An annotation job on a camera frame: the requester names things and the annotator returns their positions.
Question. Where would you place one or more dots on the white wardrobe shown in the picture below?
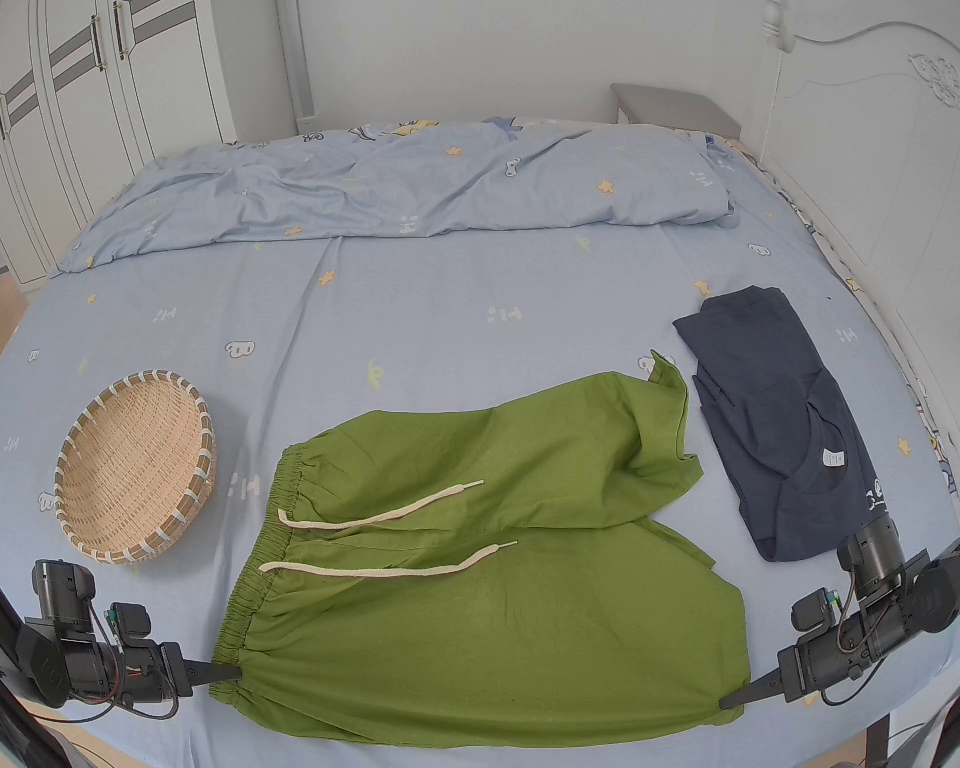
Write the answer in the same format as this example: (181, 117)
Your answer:
(75, 112)

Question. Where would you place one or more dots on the green shorts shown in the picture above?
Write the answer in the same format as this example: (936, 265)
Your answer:
(487, 600)

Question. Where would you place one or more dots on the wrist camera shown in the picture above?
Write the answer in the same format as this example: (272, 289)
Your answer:
(814, 611)
(131, 624)

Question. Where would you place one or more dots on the dark blue T-shirt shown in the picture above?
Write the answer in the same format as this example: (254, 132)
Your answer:
(765, 420)

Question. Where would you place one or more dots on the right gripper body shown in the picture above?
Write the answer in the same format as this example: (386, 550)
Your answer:
(847, 652)

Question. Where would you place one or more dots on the pale blue quilt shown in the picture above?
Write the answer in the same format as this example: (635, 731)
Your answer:
(450, 187)

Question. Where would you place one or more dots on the bed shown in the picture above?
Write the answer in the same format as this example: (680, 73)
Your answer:
(480, 315)

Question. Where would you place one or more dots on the round woven basket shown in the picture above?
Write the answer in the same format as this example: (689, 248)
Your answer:
(127, 472)

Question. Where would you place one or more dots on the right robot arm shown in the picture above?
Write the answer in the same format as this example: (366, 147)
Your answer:
(870, 559)

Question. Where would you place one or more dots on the grey bedside table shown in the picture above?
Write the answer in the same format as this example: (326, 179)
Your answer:
(667, 109)

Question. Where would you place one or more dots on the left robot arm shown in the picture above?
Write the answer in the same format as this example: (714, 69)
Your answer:
(64, 592)

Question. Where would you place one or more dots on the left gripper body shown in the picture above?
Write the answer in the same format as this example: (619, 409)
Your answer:
(139, 671)

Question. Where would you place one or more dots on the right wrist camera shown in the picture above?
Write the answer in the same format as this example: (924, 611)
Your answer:
(814, 611)

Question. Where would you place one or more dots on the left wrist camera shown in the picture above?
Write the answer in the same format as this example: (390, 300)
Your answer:
(131, 624)

